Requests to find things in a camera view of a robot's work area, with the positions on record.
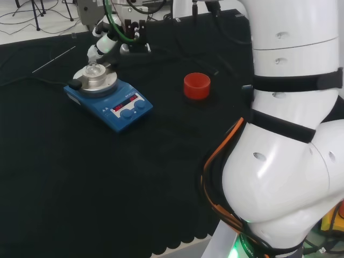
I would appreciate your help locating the red plastic cup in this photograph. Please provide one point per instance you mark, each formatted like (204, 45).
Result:
(196, 85)

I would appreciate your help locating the thin glass rod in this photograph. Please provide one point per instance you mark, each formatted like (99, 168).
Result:
(53, 59)

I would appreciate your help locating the clear round-bottom glass flask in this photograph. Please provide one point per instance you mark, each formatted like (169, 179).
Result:
(93, 69)

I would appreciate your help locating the yellow stop button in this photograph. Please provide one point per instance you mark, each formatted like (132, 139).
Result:
(332, 219)

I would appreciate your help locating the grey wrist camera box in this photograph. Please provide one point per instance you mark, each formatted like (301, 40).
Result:
(90, 10)

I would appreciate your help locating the black bench cloth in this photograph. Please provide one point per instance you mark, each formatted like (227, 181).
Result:
(94, 174)

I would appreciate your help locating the black tripod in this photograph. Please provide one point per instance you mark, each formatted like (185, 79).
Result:
(35, 12)

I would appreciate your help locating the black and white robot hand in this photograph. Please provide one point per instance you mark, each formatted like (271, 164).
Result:
(134, 35)

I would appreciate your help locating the heater with blue base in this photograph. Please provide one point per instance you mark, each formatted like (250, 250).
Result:
(122, 100)

